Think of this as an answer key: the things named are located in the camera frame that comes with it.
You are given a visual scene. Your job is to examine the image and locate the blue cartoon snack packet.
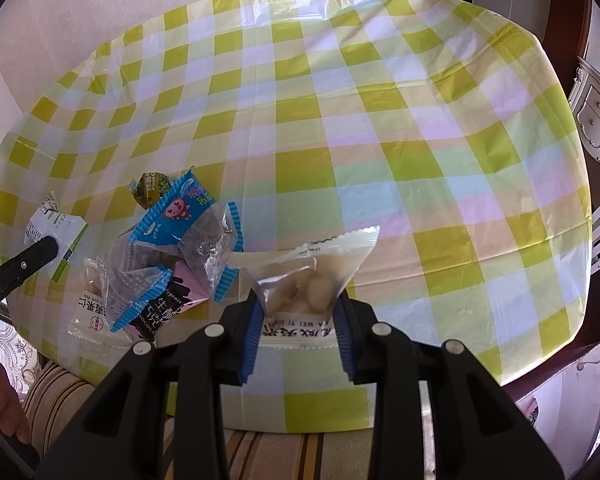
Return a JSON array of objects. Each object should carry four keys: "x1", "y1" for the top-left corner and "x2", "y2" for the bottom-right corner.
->
[{"x1": 129, "y1": 170, "x2": 244, "y2": 302}]

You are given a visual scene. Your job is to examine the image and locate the clear white nut packet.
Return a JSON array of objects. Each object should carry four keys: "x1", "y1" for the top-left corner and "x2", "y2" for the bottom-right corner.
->
[{"x1": 230, "y1": 226, "x2": 380, "y2": 349}]

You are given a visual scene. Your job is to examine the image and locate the left hand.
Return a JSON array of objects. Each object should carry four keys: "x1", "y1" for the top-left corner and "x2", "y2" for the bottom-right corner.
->
[{"x1": 0, "y1": 362, "x2": 31, "y2": 444}]

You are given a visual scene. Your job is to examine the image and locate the white green snack packet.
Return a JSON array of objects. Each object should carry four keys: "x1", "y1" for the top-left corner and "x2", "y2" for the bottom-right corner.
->
[{"x1": 24, "y1": 191, "x2": 87, "y2": 282}]

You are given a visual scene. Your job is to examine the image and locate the striped sofa cushion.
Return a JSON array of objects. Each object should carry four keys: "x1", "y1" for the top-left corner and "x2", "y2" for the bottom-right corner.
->
[{"x1": 23, "y1": 362, "x2": 373, "y2": 479}]

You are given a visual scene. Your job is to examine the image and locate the white rice cracker packet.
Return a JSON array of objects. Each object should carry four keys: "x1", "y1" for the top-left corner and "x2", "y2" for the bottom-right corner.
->
[{"x1": 68, "y1": 259, "x2": 131, "y2": 349}]

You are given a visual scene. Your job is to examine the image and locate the clear packet dark snack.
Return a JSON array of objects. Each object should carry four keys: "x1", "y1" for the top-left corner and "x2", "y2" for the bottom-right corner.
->
[{"x1": 84, "y1": 229, "x2": 173, "y2": 333}]

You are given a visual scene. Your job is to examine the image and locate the pink black snack packet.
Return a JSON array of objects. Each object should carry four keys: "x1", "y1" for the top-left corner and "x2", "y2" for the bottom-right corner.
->
[{"x1": 130, "y1": 260, "x2": 209, "y2": 341}]

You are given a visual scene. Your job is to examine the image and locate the small olive green packet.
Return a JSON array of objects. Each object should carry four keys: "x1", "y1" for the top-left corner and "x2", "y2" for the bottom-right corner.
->
[{"x1": 128, "y1": 171, "x2": 173, "y2": 210}]

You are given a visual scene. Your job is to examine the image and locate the white ornate furniture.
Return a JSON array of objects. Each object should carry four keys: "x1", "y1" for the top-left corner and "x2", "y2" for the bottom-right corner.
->
[{"x1": 569, "y1": 1, "x2": 600, "y2": 162}]

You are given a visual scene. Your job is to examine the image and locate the green yellow checkered tablecloth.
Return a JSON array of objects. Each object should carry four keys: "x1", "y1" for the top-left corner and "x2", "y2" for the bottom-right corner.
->
[{"x1": 0, "y1": 0, "x2": 594, "y2": 434}]

